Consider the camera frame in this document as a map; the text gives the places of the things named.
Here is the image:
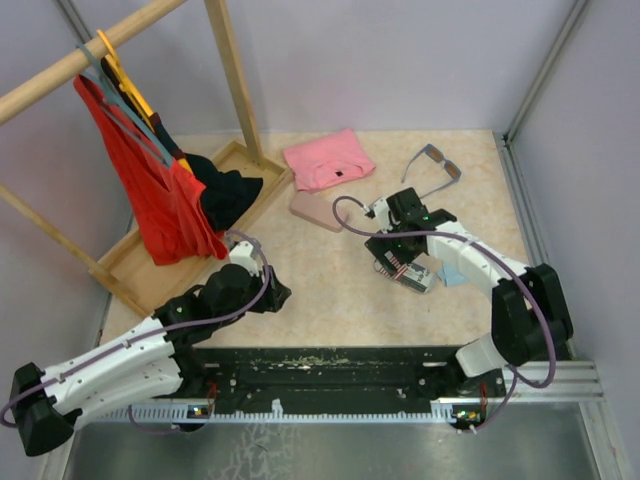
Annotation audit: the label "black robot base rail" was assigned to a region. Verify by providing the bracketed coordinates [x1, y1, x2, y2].
[94, 344, 571, 432]

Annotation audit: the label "pink glasses case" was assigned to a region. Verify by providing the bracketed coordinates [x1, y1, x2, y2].
[289, 191, 343, 233]

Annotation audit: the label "flag newspaper print glasses case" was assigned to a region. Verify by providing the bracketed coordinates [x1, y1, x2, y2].
[373, 254, 436, 294]

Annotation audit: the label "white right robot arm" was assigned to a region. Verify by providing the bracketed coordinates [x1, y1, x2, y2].
[364, 188, 574, 396]

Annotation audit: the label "grey blue hanger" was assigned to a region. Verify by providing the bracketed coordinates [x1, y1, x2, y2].
[77, 44, 174, 167]

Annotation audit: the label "folded pink shirt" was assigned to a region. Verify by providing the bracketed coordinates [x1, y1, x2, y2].
[282, 129, 376, 193]

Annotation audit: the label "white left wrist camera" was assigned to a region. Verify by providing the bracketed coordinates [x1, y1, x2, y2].
[228, 240, 264, 277]

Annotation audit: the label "yellow hanger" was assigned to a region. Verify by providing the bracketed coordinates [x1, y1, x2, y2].
[96, 29, 193, 174]

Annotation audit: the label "dark navy garment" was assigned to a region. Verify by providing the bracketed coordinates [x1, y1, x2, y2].
[100, 55, 264, 231]

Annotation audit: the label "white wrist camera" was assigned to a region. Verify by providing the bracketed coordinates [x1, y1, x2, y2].
[365, 197, 393, 233]
[228, 240, 264, 277]

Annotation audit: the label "grey blue frame sunglasses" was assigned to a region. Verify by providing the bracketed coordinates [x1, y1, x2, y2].
[401, 143, 463, 201]

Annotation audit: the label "wooden clothes rack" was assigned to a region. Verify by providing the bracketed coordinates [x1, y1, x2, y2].
[0, 0, 295, 319]

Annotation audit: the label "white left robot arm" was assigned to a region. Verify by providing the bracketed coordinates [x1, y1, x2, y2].
[1, 264, 291, 457]

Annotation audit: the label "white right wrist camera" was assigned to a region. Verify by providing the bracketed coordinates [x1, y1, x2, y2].
[365, 197, 393, 233]

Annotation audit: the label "red hanging shirt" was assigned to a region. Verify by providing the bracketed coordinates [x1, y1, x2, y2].
[73, 75, 228, 266]

